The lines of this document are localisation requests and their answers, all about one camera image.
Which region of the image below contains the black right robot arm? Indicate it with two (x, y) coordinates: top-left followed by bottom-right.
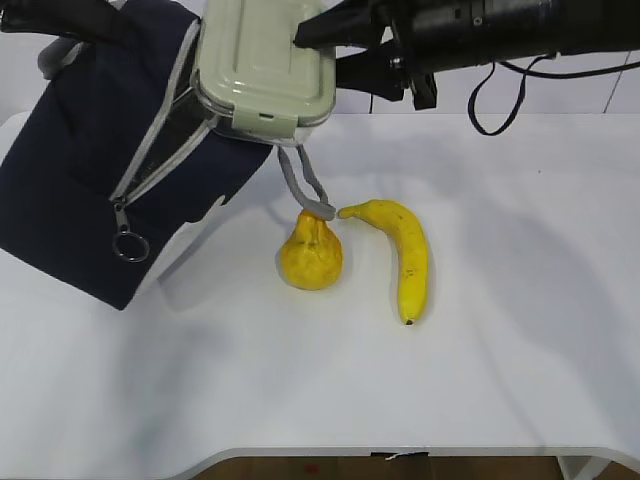
(294, 0), (639, 110)

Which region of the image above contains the green lidded glass container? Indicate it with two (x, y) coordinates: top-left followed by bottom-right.
(191, 0), (336, 147)

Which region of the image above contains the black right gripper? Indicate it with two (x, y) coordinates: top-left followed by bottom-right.
(294, 1), (494, 109)

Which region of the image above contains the white table leg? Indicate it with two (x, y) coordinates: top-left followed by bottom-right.
(557, 456), (611, 480)

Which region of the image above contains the yellow banana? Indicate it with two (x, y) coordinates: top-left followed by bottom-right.
(338, 199), (429, 325)

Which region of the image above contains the yellow pear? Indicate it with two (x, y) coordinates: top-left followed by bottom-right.
(279, 210), (344, 291)

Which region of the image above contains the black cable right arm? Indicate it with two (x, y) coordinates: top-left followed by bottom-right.
(468, 49), (640, 136)

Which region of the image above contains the navy blue lunch bag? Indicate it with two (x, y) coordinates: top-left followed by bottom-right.
(1, 1), (291, 310)

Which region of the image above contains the black tape on table edge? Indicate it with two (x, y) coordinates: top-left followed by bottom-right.
(370, 451), (429, 461)

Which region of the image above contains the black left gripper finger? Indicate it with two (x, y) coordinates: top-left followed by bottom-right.
(1, 0), (130, 43)

